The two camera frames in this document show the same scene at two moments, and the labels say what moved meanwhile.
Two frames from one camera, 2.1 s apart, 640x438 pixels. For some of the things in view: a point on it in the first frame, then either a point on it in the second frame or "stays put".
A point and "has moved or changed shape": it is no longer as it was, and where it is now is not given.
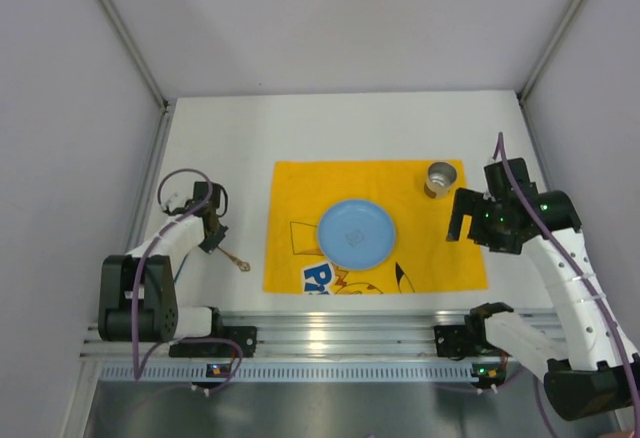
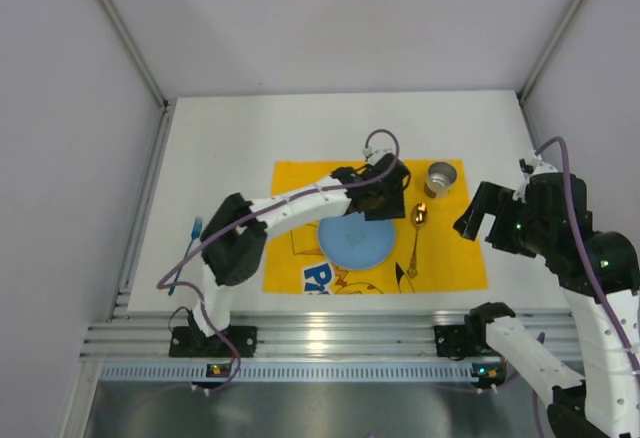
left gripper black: [216, 237] -> [386, 205]
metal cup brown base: [441, 176] stays put
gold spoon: [244, 266] has moved or changed shape
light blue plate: [356, 234] stays put
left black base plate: [245, 336] stays put
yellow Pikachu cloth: [421, 260] stays put
